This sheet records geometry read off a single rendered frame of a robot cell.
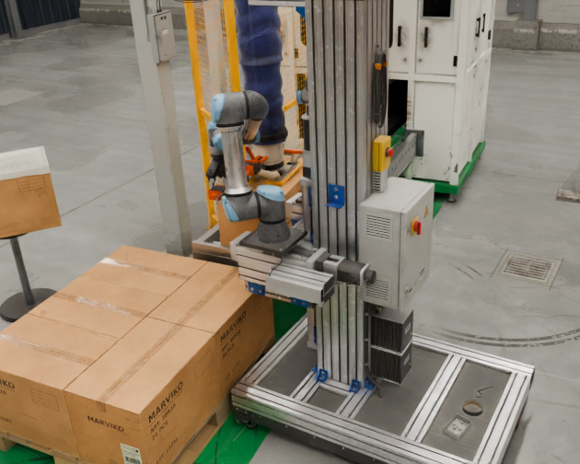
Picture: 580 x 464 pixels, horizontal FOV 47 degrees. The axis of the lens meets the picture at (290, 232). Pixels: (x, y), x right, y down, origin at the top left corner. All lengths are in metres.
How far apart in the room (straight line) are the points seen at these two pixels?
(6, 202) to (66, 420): 1.59
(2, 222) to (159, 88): 1.30
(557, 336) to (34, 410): 2.87
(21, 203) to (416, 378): 2.50
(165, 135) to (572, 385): 2.94
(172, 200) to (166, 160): 0.30
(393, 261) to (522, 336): 1.56
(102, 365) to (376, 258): 1.31
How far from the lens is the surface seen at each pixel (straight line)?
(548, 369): 3.99
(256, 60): 3.59
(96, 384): 3.06
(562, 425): 3.66
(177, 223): 4.90
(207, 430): 3.50
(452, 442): 3.15
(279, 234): 2.89
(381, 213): 2.74
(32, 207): 4.32
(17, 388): 3.31
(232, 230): 3.78
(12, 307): 4.83
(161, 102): 4.60
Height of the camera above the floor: 2.37
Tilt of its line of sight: 27 degrees down
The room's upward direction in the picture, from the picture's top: 3 degrees counter-clockwise
